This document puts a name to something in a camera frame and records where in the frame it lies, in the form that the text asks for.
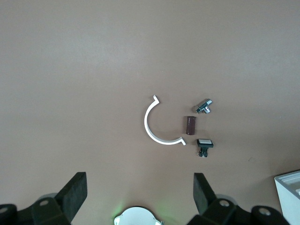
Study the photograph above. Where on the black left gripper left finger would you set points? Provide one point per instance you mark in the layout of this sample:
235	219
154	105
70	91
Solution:
70	199

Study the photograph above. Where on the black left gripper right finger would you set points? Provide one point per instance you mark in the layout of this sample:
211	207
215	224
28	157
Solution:
204	197

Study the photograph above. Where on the black push button white cap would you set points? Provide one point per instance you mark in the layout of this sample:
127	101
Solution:
205	143

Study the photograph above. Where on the white drawer cabinet housing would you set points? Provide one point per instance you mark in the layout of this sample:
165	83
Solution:
288	201

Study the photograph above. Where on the dark brown contact block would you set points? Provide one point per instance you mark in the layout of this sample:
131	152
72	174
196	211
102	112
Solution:
190	125

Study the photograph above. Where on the silver metal valve fitting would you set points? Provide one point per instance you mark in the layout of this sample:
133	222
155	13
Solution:
203	106

